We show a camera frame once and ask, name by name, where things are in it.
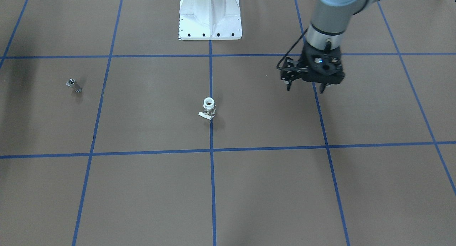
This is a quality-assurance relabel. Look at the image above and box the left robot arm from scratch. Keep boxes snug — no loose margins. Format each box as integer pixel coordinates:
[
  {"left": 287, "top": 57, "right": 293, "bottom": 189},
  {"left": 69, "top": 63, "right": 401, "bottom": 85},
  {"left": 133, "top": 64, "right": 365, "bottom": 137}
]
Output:
[{"left": 276, "top": 0, "right": 381, "bottom": 93}]

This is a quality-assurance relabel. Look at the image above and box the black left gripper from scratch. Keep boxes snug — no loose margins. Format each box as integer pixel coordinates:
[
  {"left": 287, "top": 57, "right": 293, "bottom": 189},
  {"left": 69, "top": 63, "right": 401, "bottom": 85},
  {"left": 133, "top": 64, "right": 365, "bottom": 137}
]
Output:
[{"left": 280, "top": 40, "right": 345, "bottom": 94}]

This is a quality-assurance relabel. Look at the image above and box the white PPR valve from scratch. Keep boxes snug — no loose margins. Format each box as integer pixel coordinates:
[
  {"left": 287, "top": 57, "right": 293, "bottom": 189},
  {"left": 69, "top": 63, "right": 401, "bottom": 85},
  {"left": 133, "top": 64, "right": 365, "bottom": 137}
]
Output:
[{"left": 198, "top": 98, "right": 216, "bottom": 120}]

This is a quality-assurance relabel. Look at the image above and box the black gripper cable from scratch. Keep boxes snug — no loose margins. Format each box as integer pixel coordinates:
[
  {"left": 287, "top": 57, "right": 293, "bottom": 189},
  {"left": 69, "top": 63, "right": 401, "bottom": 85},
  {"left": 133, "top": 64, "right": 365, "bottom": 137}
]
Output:
[{"left": 276, "top": 27, "right": 309, "bottom": 71}]

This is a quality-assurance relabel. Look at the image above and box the small metal pipe fitting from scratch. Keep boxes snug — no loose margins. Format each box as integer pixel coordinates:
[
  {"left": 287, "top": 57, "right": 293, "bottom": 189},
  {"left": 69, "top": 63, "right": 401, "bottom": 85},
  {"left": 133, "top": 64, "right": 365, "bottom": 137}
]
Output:
[{"left": 66, "top": 78, "right": 82, "bottom": 93}]

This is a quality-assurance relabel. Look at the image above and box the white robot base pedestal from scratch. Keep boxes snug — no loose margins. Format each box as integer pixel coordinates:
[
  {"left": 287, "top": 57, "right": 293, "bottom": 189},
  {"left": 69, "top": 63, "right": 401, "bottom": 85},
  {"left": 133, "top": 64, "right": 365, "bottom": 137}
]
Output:
[{"left": 178, "top": 0, "right": 243, "bottom": 40}]

